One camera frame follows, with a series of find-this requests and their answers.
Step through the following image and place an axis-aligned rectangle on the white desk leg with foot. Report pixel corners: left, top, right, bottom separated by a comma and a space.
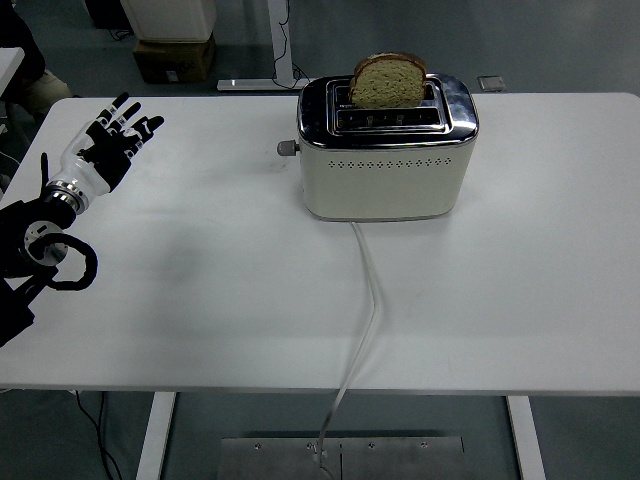
216, 0, 314, 93

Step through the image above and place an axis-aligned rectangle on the black cable under table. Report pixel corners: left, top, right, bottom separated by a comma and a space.
74, 391, 124, 480

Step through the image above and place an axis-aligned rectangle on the white table leg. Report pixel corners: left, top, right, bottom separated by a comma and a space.
505, 395, 547, 480
134, 391, 177, 480

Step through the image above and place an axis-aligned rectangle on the white toaster power cord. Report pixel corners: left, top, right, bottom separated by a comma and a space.
315, 220, 382, 480

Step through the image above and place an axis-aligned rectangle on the brown cardboard box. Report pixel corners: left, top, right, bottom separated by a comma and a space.
132, 33, 217, 85

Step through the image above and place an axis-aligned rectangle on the cream and chrome toaster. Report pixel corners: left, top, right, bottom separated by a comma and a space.
296, 73, 480, 222

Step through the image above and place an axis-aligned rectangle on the black box on floor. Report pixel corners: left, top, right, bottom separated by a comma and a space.
83, 0, 132, 30

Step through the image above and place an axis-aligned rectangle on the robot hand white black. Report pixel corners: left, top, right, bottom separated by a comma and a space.
47, 92, 165, 199

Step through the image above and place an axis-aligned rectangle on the brown bread slice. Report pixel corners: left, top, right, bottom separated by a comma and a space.
348, 51, 429, 110

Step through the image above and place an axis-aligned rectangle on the person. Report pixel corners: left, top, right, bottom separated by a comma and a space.
0, 0, 74, 119

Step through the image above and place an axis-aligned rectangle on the thin black hanging cable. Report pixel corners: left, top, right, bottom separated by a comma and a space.
272, 0, 311, 84

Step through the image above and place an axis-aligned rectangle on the white plastic container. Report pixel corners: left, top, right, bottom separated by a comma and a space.
119, 0, 218, 43

